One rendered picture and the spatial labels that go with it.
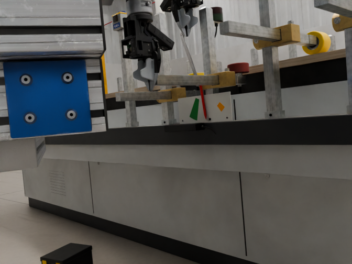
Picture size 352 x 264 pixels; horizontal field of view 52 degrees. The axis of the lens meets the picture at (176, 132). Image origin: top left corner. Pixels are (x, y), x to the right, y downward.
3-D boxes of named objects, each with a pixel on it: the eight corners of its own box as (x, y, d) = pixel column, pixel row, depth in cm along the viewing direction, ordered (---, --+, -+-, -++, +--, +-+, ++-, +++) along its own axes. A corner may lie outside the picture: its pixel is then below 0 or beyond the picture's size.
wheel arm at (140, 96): (121, 103, 127) (120, 90, 127) (116, 103, 129) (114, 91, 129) (204, 99, 156) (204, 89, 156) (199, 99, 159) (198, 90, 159)
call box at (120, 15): (121, 29, 162) (119, 11, 161) (112, 32, 167) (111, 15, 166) (134, 30, 166) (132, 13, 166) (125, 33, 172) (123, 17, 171)
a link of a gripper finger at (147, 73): (138, 91, 103) (134, 58, 103) (153, 90, 107) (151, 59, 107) (144, 89, 101) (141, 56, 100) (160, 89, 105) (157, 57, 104)
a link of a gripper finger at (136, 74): (131, 92, 105) (128, 60, 105) (147, 91, 109) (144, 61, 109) (138, 91, 103) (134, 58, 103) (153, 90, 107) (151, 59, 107)
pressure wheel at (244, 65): (242, 92, 130) (239, 60, 129) (224, 95, 136) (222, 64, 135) (255, 91, 135) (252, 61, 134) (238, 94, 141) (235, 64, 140)
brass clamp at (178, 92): (176, 100, 140) (175, 87, 140) (154, 103, 150) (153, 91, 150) (187, 99, 145) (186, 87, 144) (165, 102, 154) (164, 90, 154)
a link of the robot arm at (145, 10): (141, 8, 109) (158, 0, 103) (142, 23, 110) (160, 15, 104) (120, 4, 104) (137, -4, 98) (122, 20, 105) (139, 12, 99)
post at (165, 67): (169, 130, 147) (158, 11, 145) (163, 130, 150) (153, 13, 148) (175, 129, 150) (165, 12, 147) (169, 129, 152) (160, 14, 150)
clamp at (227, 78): (227, 86, 122) (226, 70, 122) (198, 90, 132) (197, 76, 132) (237, 85, 126) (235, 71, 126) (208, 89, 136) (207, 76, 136)
